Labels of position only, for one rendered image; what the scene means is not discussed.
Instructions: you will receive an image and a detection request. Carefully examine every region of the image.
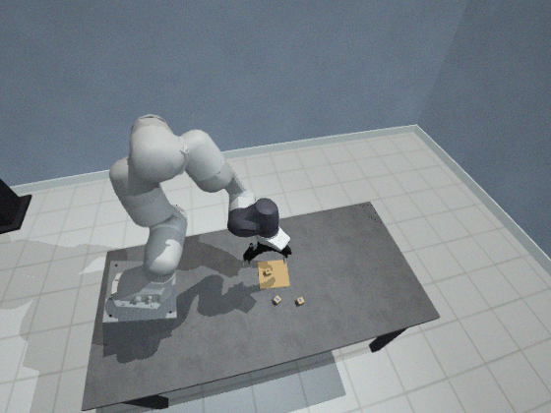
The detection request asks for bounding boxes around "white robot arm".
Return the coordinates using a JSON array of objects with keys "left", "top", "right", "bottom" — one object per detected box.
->
[{"left": 109, "top": 114, "right": 290, "bottom": 310}]

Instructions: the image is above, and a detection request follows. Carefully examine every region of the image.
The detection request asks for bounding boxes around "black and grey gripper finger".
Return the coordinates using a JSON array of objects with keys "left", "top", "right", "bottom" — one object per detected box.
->
[
  {"left": 243, "top": 243, "right": 266, "bottom": 267},
  {"left": 271, "top": 245, "right": 291, "bottom": 264}
]

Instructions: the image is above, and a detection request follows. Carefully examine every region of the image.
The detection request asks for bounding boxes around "tan flat mat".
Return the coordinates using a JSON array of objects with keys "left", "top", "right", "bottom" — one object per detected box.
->
[{"left": 258, "top": 260, "right": 290, "bottom": 289}]

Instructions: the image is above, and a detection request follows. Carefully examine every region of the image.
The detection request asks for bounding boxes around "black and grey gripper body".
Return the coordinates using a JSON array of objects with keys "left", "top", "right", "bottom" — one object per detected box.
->
[{"left": 257, "top": 242, "right": 272, "bottom": 252}]

